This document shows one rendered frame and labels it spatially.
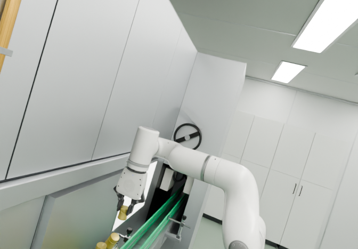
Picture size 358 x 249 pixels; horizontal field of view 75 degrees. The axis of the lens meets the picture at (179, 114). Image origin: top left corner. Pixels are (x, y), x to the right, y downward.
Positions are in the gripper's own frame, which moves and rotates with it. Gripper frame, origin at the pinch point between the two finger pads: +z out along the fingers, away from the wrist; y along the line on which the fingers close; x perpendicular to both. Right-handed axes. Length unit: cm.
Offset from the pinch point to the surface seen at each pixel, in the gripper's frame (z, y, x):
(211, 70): -76, -1, 90
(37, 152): -20.5, -14.6, -33.5
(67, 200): -4.1, -11.7, -19.5
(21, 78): -38, -15, -43
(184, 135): -24, -6, 89
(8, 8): -50, -13, -51
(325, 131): -82, 180, 411
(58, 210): -1.8, -11.6, -22.4
